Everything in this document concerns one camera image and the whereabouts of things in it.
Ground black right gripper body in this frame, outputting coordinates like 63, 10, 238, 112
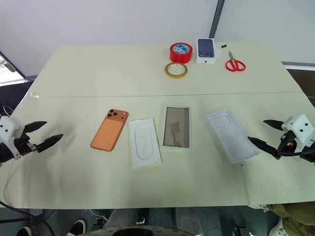
277, 130, 296, 155

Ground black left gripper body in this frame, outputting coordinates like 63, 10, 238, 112
14, 133, 38, 156

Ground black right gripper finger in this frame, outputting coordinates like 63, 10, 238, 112
247, 136, 282, 160
263, 119, 285, 131

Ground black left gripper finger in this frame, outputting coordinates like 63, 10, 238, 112
24, 120, 48, 134
36, 133, 64, 153

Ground orange smartphone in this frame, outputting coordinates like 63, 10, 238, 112
90, 108, 130, 152

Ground white plastic box tray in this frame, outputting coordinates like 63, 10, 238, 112
205, 108, 262, 165

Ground white box bottom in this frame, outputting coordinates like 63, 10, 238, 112
160, 103, 191, 150

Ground white box with blue phone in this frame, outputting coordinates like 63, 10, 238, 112
195, 37, 218, 65

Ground olive yellow garment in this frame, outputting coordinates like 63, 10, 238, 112
267, 203, 315, 236

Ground black and white shoe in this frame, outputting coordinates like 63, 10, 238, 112
65, 219, 87, 236
15, 226, 33, 236

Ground white power adapter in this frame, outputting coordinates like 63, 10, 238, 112
89, 208, 109, 223

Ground white paper insert tray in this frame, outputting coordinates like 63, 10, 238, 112
128, 118, 163, 170

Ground yellow tape roll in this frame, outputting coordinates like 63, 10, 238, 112
164, 61, 189, 79

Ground red tape roll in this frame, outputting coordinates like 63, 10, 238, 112
169, 42, 193, 63

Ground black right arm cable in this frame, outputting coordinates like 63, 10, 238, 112
277, 137, 315, 158

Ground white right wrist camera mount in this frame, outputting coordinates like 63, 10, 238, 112
281, 114, 315, 159

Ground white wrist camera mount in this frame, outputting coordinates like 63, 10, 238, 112
281, 114, 315, 159
0, 116, 26, 161

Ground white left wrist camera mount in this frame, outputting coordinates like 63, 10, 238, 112
0, 116, 26, 161

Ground metal window frame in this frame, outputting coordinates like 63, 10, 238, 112
0, 50, 35, 87

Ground red handled scissors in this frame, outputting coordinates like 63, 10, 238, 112
225, 50, 247, 73

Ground black wall rail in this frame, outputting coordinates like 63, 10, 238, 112
209, 0, 226, 39

